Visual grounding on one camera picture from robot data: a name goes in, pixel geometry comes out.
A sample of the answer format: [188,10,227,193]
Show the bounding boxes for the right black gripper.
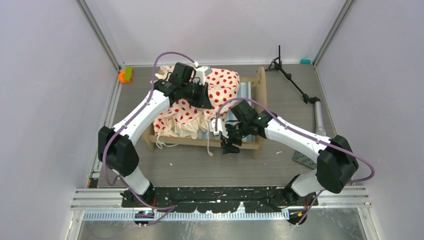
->
[220,120,250,155]

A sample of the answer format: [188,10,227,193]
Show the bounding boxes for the purple cable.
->
[100,51,196,213]
[212,98,377,216]

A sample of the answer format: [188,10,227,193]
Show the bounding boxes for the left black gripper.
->
[181,80,212,109]

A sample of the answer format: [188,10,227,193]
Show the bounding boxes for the teal small block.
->
[300,58,313,65]

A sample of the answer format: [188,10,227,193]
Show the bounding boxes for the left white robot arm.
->
[97,62,212,207]

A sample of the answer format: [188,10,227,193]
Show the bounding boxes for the black perforated pad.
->
[292,151,317,170]

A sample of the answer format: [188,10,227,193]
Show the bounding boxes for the strawberry print ruffled blanket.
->
[153,65,242,148]

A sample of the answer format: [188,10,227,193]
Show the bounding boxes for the black tripod stand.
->
[268,45,328,134]

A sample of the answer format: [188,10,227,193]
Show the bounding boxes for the blue striped mattress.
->
[198,81,254,143]

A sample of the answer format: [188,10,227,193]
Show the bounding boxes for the orange green toy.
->
[118,66,134,84]

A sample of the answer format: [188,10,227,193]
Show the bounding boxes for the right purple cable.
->
[212,98,377,216]

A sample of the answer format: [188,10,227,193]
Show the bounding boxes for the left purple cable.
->
[100,51,196,213]

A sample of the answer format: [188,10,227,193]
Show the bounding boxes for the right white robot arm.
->
[211,99,359,205]

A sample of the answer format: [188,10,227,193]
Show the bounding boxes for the wooden pet bed frame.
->
[141,66,267,159]

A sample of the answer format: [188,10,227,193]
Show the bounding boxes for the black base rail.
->
[69,185,372,223]

